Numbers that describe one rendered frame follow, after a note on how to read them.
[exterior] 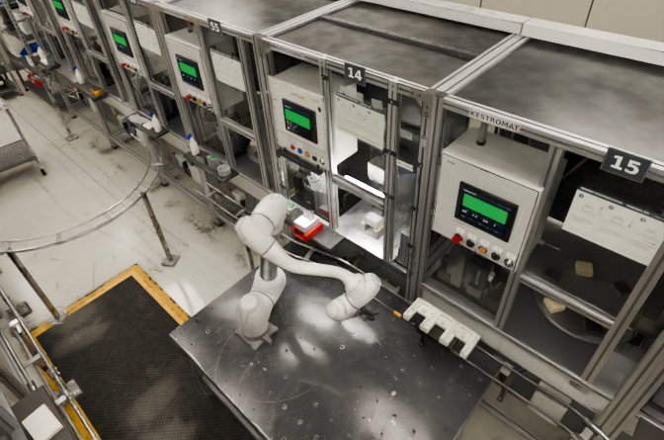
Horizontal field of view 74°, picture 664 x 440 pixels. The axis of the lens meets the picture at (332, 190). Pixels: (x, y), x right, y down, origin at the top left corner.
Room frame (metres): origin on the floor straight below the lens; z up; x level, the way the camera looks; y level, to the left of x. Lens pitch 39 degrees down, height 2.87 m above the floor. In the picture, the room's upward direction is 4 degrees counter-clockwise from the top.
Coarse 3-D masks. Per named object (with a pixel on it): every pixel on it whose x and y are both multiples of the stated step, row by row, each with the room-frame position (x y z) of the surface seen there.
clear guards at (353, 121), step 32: (352, 96) 1.88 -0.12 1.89; (384, 96) 1.75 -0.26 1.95; (352, 128) 1.88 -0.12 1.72; (384, 128) 1.74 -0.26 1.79; (416, 128) 1.63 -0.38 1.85; (288, 160) 2.26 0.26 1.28; (352, 160) 1.89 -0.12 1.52; (384, 160) 1.74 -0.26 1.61; (416, 160) 1.62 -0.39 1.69; (288, 192) 2.29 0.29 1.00; (320, 192) 2.07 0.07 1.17; (352, 192) 1.89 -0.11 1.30
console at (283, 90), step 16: (272, 80) 2.27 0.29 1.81; (288, 80) 2.25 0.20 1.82; (272, 96) 2.29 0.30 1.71; (288, 96) 2.19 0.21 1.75; (304, 96) 2.10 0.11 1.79; (320, 96) 2.02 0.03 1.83; (304, 112) 2.09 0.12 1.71; (320, 112) 2.02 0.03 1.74; (320, 128) 2.03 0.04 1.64; (288, 144) 2.23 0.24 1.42; (304, 144) 2.12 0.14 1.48; (320, 144) 2.03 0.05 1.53; (320, 160) 2.03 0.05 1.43
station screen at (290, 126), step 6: (288, 108) 2.16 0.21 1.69; (300, 114) 2.09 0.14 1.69; (306, 114) 2.06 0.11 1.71; (288, 120) 2.17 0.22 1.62; (288, 126) 2.18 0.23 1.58; (294, 126) 2.14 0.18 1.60; (300, 126) 2.10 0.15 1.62; (294, 132) 2.14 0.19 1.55; (300, 132) 2.11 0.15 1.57; (306, 132) 2.07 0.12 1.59
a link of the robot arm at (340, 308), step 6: (336, 300) 1.29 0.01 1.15; (342, 300) 1.29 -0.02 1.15; (348, 300) 1.28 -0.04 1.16; (330, 306) 1.26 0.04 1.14; (336, 306) 1.25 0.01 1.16; (342, 306) 1.25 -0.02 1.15; (348, 306) 1.26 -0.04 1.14; (330, 312) 1.24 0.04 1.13; (336, 312) 1.23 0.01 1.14; (342, 312) 1.23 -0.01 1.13; (348, 312) 1.24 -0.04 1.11; (354, 312) 1.25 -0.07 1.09; (336, 318) 1.22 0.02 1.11; (342, 318) 1.22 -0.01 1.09; (348, 318) 1.25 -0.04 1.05
